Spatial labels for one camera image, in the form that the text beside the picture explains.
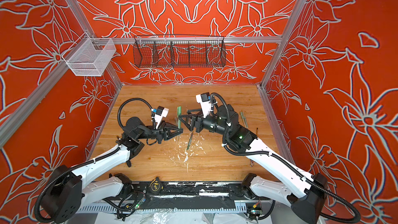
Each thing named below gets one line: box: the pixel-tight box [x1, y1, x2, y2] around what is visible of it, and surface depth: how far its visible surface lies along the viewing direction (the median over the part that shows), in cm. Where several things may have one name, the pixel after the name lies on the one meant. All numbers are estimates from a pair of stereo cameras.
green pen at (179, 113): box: [177, 105, 182, 130], surface depth 63 cm
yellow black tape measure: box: [149, 176, 163, 193], surface depth 74 cm
